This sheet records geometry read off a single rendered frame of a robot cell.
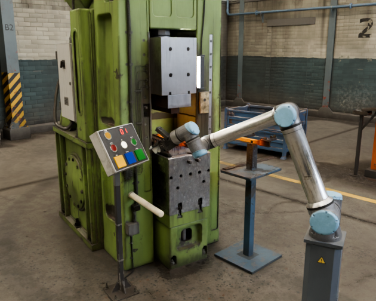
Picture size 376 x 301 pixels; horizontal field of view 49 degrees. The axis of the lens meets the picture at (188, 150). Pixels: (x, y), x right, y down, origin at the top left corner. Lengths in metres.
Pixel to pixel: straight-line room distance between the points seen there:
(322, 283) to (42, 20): 7.54
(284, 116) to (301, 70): 8.85
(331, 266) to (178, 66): 1.65
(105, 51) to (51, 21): 5.83
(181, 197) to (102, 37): 1.35
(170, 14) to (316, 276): 2.02
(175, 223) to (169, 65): 1.18
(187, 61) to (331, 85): 7.87
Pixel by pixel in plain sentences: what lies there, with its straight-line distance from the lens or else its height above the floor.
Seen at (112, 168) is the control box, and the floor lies 0.98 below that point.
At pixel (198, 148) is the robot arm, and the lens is 2.42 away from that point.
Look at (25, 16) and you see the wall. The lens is 8.82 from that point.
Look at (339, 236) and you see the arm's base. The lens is 2.58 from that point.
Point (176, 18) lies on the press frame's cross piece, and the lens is 3.14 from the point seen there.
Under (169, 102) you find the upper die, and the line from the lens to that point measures 2.95.
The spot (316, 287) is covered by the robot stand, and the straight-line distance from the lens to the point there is 2.69.
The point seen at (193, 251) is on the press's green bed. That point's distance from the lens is 3.38.
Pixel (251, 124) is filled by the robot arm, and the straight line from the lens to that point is 2.43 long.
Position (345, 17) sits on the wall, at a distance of 10.56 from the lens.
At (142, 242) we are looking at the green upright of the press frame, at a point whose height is 0.20.
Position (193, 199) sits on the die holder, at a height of 0.56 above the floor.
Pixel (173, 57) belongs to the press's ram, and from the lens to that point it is 2.95.
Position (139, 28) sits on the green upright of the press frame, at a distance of 2.98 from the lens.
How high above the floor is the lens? 1.69
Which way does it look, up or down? 14 degrees down
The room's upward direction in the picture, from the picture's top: straight up
